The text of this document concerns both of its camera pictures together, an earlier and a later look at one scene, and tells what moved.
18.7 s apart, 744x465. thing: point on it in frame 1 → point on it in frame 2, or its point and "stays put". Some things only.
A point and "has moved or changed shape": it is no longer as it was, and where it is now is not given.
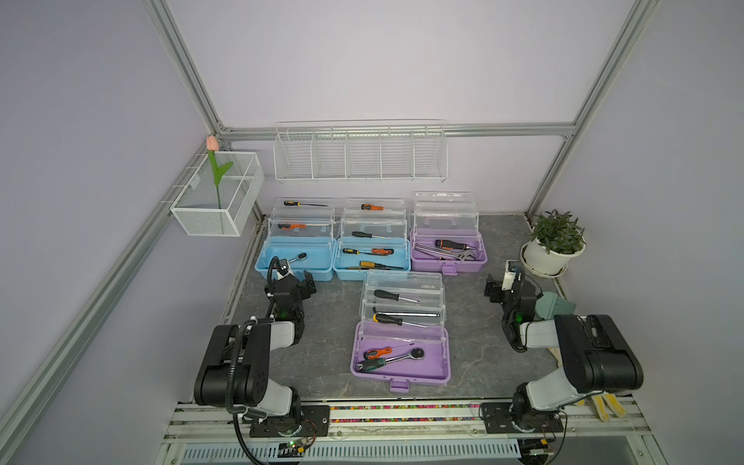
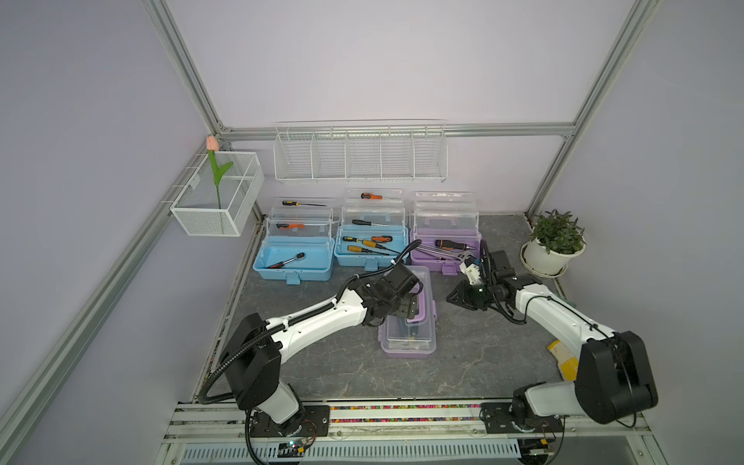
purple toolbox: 445,235 stays put
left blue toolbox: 301,235 stays put
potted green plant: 556,237 stays put
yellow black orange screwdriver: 375,251 → 375,239
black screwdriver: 367,234 → 362,222
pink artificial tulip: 212,145 stays put
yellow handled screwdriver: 377,265 → 358,249
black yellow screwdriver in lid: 289,202 stays put
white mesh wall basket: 197,208 stays put
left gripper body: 305,289 → 403,307
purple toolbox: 401,337 has moved or changed shape
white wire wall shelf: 361,150 stays put
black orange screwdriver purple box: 451,245 stays put
